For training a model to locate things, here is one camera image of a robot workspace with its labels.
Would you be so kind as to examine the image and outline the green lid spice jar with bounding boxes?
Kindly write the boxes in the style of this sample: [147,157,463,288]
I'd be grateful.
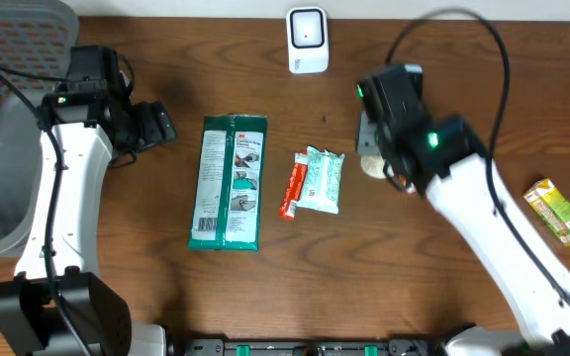
[360,155,385,179]

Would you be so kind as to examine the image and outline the white teal snack packet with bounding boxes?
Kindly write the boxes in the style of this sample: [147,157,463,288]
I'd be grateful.
[297,146,345,215]

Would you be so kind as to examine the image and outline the red white snack packet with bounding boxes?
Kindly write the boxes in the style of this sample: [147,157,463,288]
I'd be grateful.
[279,151,308,221]

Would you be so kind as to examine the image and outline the green white barcode packet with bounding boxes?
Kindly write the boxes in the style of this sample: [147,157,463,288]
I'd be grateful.
[188,115,267,251]

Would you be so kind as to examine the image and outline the green juice carton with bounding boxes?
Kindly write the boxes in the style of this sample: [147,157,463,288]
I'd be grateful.
[523,178,570,246]

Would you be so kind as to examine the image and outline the orange tissue packet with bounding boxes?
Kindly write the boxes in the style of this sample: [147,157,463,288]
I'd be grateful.
[395,175,417,194]

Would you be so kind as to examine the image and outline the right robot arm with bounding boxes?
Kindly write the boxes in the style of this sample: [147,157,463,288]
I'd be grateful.
[356,113,570,355]

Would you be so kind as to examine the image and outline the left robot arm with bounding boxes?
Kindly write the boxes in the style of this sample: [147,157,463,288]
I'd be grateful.
[0,92,176,355]

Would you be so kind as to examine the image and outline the white barcode scanner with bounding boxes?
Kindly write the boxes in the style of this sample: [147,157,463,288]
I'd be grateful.
[286,6,330,74]

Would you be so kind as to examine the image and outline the grey plastic mesh basket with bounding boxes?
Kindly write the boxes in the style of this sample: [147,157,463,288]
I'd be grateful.
[0,1,79,256]

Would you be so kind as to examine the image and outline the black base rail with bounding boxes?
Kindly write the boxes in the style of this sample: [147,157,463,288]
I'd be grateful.
[167,338,446,356]

